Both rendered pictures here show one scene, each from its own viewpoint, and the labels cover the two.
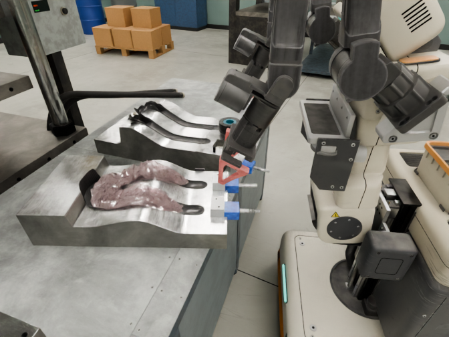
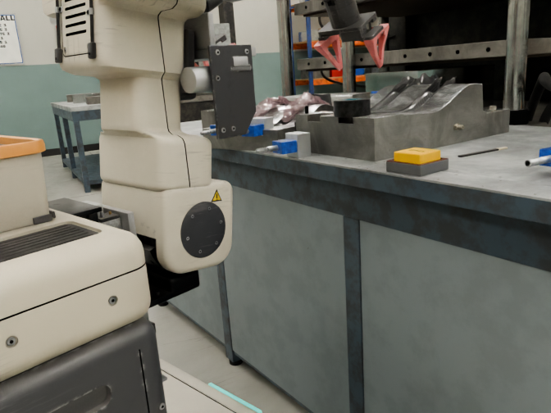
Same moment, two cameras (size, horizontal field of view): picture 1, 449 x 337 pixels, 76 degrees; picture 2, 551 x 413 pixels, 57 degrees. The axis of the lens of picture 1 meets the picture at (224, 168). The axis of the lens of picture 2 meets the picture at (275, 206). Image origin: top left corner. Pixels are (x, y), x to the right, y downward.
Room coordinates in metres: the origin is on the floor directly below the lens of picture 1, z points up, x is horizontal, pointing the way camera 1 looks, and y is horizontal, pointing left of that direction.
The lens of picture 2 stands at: (1.48, -1.02, 1.00)
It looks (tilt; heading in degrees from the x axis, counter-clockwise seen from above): 15 degrees down; 127
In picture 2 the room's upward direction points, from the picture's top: 4 degrees counter-clockwise
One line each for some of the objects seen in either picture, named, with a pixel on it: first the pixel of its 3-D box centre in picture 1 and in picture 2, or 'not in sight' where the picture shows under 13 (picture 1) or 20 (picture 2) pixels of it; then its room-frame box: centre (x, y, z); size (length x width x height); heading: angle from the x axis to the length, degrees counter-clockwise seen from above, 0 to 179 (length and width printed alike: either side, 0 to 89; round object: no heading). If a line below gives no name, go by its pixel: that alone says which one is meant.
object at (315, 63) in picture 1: (333, 33); not in sight; (5.06, -1.76, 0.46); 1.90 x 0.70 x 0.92; 154
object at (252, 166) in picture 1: (250, 166); (280, 147); (0.81, -0.09, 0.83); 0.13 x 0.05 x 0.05; 67
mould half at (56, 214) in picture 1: (139, 197); (292, 118); (0.62, 0.24, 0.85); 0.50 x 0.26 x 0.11; 89
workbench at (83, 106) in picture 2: not in sight; (97, 133); (-3.45, 2.36, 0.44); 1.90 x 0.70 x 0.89; 154
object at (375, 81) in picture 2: not in sight; (430, 89); (0.72, 1.14, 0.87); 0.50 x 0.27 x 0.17; 72
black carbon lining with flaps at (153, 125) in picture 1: (170, 121); (398, 95); (0.97, 0.20, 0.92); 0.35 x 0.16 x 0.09; 72
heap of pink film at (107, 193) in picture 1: (138, 184); (293, 103); (0.62, 0.24, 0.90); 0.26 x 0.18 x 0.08; 89
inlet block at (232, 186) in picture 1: (234, 185); (250, 130); (0.67, -0.03, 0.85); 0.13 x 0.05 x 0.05; 89
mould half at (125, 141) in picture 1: (170, 131); (406, 114); (0.98, 0.21, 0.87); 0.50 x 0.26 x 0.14; 72
